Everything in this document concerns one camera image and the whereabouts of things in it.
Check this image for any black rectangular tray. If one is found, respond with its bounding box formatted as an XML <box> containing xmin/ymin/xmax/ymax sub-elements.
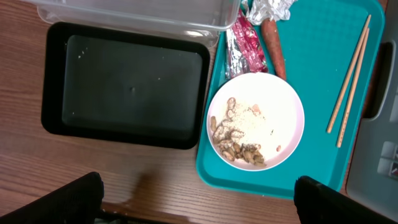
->
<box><xmin>41</xmin><ymin>22</ymin><xmax>210</xmax><ymax>149</ymax></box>

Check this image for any orange carrot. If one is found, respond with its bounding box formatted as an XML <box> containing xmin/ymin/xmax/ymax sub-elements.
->
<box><xmin>261</xmin><ymin>19</ymin><xmax>286</xmax><ymax>80</ymax></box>

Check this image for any teal serving tray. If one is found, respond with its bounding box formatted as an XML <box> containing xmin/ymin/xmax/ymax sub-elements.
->
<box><xmin>196</xmin><ymin>0</ymin><xmax>385</xmax><ymax>198</ymax></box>

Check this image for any wooden chopstick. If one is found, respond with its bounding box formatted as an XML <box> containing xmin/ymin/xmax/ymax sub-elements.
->
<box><xmin>326</xmin><ymin>14</ymin><xmax>371</xmax><ymax>134</ymax></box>
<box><xmin>336</xmin><ymin>28</ymin><xmax>369</xmax><ymax>148</ymax></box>

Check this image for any red foil snack wrapper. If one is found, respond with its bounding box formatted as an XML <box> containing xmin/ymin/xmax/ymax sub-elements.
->
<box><xmin>226</xmin><ymin>9</ymin><xmax>268</xmax><ymax>80</ymax></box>

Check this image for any grey dishwasher rack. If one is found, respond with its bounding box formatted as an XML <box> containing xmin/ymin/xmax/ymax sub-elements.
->
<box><xmin>346</xmin><ymin>1</ymin><xmax>397</xmax><ymax>222</ymax></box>

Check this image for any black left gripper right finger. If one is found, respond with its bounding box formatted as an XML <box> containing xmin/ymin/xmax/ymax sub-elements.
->
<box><xmin>294</xmin><ymin>175</ymin><xmax>394</xmax><ymax>224</ymax></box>

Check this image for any clear plastic bin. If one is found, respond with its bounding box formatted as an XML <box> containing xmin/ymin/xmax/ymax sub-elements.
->
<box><xmin>26</xmin><ymin>0</ymin><xmax>241</xmax><ymax>48</ymax></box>

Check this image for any crumpled white tissue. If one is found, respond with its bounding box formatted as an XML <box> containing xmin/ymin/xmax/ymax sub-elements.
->
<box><xmin>241</xmin><ymin>0</ymin><xmax>297</xmax><ymax>26</ymax></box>

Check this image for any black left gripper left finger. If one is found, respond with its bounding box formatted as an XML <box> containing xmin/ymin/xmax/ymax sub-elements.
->
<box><xmin>1</xmin><ymin>172</ymin><xmax>104</xmax><ymax>224</ymax></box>

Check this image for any pink plate with food scraps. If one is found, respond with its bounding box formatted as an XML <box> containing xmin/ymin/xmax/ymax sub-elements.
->
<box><xmin>206</xmin><ymin>73</ymin><xmax>305</xmax><ymax>172</ymax></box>

